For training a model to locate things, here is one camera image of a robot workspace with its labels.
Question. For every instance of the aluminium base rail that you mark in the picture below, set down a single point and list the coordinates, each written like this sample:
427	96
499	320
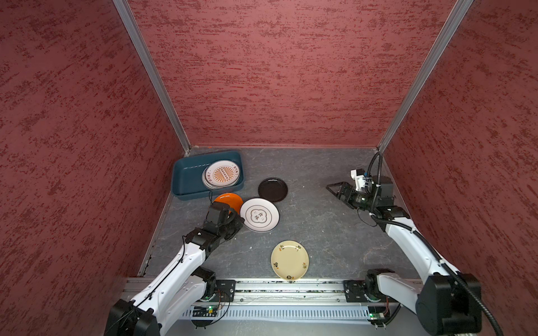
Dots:
272	291

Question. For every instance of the teal plastic bin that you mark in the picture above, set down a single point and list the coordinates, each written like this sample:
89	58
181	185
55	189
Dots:
187	175

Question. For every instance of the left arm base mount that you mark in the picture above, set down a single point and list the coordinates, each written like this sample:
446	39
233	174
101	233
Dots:
224	291

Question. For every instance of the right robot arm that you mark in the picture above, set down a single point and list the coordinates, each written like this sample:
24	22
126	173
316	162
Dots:
447	302

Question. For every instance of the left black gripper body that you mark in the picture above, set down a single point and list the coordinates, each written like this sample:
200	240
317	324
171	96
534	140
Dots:
233	225

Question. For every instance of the right aluminium corner post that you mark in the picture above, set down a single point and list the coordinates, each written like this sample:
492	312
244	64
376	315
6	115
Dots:
450	26

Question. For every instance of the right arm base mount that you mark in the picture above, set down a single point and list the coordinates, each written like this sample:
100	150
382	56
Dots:
355	291

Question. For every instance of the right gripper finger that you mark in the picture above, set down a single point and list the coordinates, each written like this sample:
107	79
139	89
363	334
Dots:
341	187
347	198

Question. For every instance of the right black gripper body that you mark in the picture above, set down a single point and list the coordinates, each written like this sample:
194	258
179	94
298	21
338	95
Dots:
363	199

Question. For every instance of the white plate black flower outline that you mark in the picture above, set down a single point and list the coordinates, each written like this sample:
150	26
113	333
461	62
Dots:
260	215

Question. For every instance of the pale yellow plate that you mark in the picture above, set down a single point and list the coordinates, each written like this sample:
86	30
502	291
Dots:
290	260

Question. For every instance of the right circuit board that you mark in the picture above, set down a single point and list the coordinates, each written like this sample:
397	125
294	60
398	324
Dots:
376	313

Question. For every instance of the left aluminium corner post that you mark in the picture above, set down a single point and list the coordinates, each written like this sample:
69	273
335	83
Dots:
129	22

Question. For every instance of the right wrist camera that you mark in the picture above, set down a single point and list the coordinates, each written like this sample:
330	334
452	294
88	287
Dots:
362	180

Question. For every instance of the left circuit board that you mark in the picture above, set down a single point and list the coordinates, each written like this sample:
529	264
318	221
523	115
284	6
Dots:
205	312

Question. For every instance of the aluminium corner post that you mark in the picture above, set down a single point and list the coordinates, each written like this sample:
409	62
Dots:
129	22
450	26

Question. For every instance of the circuit board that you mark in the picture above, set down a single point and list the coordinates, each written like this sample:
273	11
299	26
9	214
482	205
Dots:
376	313
205	312

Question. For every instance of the orange sunburst pattern plate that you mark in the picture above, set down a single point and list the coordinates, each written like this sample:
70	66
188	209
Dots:
221	174

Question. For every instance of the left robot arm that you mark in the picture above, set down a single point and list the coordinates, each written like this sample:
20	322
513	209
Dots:
183	282

